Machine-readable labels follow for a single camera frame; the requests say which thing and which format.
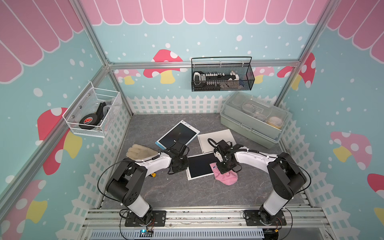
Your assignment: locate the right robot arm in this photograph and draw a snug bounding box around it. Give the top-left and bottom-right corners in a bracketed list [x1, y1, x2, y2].
[208, 138, 309, 226]

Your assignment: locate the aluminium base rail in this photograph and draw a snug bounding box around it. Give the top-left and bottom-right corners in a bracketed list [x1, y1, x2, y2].
[77, 205, 337, 240]

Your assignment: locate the clear acrylic wall bin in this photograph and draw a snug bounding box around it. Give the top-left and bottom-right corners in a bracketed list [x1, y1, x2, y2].
[63, 83, 122, 138]

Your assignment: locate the black tape roll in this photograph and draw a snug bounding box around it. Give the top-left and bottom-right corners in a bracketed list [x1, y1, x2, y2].
[79, 114, 100, 130]

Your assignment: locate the pink cleaning cloth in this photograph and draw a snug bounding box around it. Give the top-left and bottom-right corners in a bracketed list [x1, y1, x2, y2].
[210, 163, 238, 186]

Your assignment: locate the black wire mesh basket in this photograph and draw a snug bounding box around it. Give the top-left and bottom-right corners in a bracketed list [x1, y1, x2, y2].
[191, 57, 255, 92]

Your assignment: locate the green translucent storage box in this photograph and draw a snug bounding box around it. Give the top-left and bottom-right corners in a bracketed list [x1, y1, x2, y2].
[220, 92, 292, 149]

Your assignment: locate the white drawing tablet front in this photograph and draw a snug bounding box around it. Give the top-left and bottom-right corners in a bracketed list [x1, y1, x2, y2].
[198, 129, 236, 154]

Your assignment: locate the white drawing tablet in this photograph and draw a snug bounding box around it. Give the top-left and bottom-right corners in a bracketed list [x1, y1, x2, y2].
[198, 129, 236, 154]
[186, 153, 219, 181]

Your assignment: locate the beige work glove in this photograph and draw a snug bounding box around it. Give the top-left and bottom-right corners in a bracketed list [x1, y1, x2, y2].
[126, 144, 158, 162]

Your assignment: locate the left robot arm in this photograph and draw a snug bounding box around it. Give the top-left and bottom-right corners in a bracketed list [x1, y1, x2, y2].
[105, 141, 190, 219]

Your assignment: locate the blue framed drawing tablet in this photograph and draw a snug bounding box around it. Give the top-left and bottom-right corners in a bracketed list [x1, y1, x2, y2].
[155, 121, 200, 150]

